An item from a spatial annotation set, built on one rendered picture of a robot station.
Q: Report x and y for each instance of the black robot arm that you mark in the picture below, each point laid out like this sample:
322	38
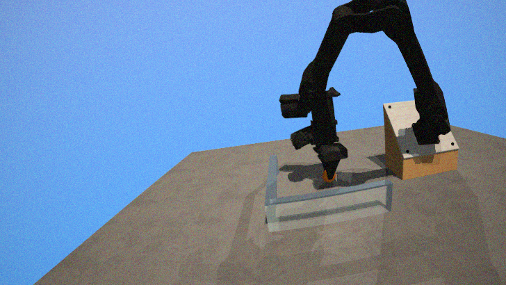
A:
394	19

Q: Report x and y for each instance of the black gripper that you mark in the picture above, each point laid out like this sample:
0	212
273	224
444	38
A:
330	153

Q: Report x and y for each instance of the low clear corner walls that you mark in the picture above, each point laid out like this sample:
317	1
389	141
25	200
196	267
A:
322	211

